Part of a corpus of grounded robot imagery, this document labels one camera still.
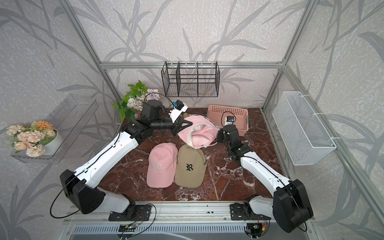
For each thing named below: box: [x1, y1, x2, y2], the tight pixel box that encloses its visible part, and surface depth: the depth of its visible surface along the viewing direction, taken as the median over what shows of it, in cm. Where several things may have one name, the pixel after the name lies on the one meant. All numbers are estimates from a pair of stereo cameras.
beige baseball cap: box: [175, 144, 207, 188], surface depth 87 cm
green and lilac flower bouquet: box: [112, 80, 160, 122], surface depth 86 cm
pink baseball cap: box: [146, 142, 179, 188], surface depth 86 cm
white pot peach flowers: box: [6, 120, 59, 158], surface depth 52 cm
